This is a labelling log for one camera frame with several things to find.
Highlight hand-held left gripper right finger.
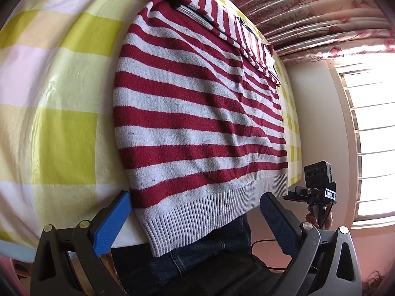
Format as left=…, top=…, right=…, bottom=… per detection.
left=259, top=192, right=363, bottom=296

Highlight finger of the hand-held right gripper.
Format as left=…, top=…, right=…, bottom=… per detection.
left=283, top=186, right=312, bottom=202

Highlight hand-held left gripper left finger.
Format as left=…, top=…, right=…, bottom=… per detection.
left=31, top=191, right=133, bottom=296

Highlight red white striped navy sweater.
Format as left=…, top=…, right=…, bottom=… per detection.
left=113, top=0, right=289, bottom=258

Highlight person's right hand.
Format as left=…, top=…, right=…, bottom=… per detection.
left=305, top=205, right=334, bottom=231

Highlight barred window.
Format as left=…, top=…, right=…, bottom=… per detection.
left=327, top=58, right=395, bottom=229

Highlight person's dark blue jeans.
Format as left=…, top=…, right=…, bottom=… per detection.
left=110, top=214, right=297, bottom=296

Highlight yellow white checked bed sheet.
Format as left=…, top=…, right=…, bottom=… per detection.
left=0, top=0, right=303, bottom=250

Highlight pink floral curtain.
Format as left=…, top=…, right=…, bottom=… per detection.
left=222, top=0, right=395, bottom=66

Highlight black cable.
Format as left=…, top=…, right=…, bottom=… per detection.
left=250, top=239, right=297, bottom=272

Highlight tangled dark cable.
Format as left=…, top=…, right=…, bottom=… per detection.
left=361, top=268, right=391, bottom=290

